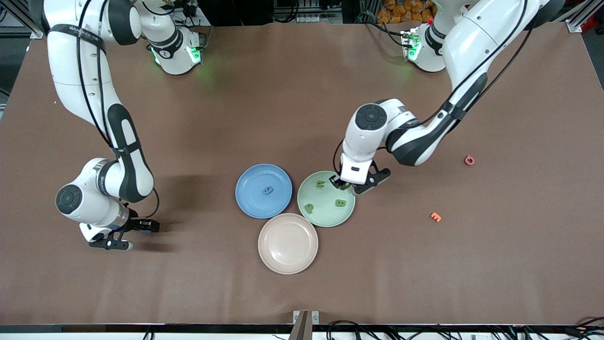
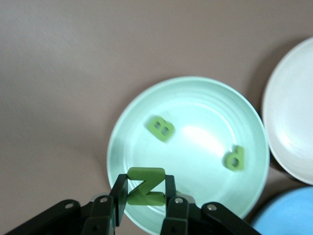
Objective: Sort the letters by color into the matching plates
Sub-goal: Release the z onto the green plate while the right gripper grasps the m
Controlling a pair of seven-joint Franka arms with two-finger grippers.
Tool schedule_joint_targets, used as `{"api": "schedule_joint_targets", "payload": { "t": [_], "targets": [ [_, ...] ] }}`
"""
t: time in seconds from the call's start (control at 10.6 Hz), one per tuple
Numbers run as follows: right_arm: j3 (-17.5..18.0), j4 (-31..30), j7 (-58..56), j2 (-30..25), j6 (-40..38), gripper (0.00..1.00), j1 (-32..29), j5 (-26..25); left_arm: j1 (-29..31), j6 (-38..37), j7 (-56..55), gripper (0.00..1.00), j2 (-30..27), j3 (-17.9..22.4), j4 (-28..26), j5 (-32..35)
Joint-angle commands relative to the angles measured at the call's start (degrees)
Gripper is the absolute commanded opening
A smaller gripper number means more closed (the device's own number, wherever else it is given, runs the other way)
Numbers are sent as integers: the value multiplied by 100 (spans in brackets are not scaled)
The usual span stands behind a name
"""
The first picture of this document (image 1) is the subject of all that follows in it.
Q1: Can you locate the green plate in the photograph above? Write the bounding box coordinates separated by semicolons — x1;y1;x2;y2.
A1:
297;170;356;228

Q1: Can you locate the brown paper table cover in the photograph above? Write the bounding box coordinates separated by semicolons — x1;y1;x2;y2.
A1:
0;21;604;327

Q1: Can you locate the pink plate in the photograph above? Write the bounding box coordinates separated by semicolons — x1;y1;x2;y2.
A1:
258;213;319;275

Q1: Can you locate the blue plate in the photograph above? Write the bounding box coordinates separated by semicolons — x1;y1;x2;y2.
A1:
235;163;293;219

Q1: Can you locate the orange packets pile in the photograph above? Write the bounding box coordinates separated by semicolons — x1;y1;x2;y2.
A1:
377;0;439;24

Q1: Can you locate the white power strip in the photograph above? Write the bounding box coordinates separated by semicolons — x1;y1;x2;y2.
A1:
182;0;218;17

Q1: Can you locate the black looped cable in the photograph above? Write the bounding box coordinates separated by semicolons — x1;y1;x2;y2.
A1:
326;320;366;340

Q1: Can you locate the black left base cable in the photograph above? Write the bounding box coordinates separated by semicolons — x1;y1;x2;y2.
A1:
366;21;406;48

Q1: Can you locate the grey-brown upright post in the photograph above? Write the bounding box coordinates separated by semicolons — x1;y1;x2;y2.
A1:
289;310;310;340

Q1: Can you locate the aluminium frame profile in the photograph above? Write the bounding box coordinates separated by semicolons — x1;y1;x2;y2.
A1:
566;0;604;34
0;0;48;39

